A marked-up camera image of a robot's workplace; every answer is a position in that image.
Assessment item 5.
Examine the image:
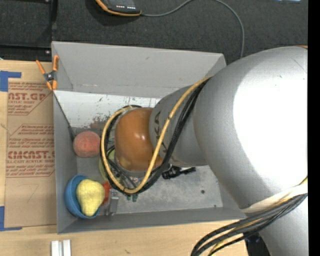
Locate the blue bowl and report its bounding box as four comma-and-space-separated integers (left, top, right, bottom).
64, 174, 101, 220

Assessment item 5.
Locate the small red-orange object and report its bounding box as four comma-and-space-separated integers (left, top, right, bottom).
101, 181, 112, 202

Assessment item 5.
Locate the brown cardboard board red print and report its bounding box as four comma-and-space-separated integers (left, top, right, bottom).
0, 59, 58, 229

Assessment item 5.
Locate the orange-pink peach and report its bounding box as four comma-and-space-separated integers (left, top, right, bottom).
72, 130, 101, 159

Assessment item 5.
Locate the yellow pear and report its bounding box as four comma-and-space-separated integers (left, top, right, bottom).
75, 178, 106, 217

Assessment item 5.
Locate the black cylinder on white bracket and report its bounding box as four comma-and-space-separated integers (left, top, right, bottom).
161, 166, 197, 180

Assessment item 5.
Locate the grey metal bin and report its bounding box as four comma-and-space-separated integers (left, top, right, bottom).
50, 40, 248, 235

